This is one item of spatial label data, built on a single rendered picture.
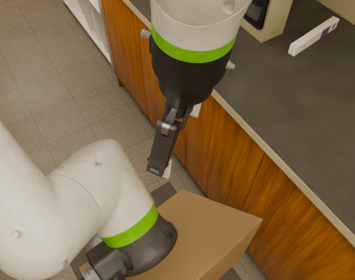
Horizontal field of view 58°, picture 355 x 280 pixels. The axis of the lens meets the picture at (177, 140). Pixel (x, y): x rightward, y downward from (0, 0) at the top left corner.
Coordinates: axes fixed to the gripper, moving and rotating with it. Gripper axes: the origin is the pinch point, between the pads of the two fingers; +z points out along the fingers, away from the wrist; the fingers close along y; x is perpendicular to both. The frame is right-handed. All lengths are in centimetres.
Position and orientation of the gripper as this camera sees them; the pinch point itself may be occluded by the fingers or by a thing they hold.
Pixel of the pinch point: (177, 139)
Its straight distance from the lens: 58.1
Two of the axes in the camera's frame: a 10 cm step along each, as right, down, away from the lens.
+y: -3.9, 8.0, -4.4
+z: -0.7, 4.6, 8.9
